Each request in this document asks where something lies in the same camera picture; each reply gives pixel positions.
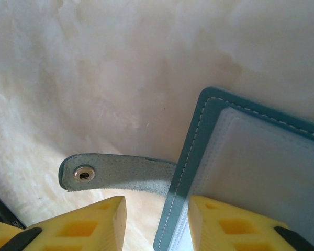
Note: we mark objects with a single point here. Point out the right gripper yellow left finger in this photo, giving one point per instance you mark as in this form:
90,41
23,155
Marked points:
81,230

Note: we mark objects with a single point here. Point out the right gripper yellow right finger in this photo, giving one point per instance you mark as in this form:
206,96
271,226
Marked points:
230,230

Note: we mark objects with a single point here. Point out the teal leather card holder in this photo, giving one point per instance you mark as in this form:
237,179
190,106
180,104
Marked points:
251,162

